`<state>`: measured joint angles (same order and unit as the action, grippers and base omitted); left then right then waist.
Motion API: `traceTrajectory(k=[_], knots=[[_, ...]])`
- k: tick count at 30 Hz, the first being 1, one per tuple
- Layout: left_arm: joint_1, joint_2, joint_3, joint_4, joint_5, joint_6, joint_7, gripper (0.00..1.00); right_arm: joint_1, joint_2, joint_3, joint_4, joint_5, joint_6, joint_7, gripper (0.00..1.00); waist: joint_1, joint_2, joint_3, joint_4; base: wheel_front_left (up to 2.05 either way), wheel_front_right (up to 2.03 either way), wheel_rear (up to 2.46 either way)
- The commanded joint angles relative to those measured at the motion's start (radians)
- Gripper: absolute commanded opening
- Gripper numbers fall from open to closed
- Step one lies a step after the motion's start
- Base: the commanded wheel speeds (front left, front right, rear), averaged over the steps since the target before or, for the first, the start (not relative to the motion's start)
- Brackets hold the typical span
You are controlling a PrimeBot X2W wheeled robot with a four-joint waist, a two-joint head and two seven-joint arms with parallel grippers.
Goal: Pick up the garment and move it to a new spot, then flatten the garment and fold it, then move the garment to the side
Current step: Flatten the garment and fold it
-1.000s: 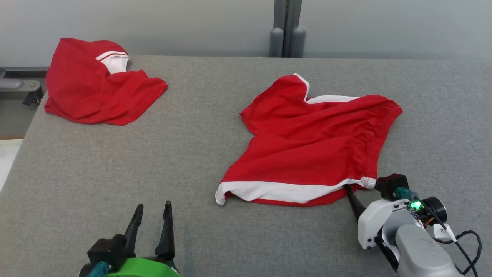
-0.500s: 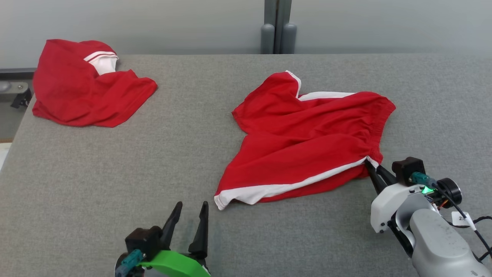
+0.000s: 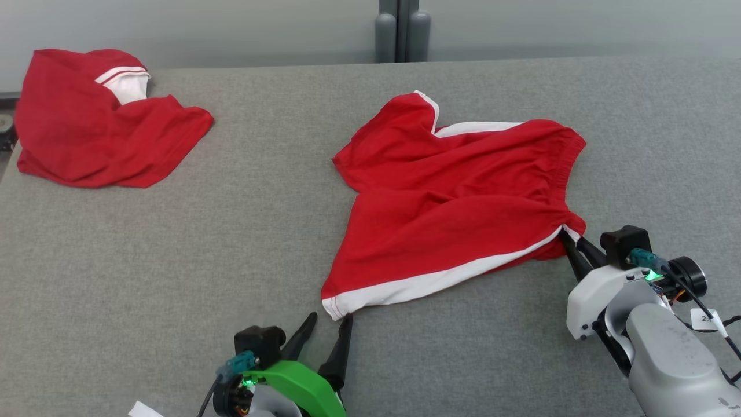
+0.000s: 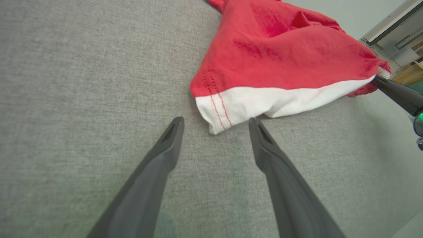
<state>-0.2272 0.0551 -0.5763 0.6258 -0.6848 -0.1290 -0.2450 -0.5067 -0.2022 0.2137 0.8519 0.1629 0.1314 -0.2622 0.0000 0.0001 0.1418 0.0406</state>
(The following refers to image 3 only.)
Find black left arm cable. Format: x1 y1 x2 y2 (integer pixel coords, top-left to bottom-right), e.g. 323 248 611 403
197 350 259 417

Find red shirt with white collar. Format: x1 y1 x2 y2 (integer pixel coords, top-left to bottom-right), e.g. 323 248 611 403
14 49 215 189

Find red shorts with white stripes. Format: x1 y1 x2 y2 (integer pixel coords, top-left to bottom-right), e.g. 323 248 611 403
321 90 587 321

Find grey partition frame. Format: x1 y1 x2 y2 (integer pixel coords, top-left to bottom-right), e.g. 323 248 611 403
379 0 420 63

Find grey round post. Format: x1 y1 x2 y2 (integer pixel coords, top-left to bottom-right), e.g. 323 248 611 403
408 10 431 63
375 13 397 63

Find dark metal floor foot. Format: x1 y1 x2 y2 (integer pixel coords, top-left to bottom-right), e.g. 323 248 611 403
0 93 18 152

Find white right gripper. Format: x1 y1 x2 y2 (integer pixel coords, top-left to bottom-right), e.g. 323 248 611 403
557 228 666 360

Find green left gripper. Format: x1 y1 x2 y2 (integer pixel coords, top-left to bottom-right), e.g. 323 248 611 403
242 312 354 417

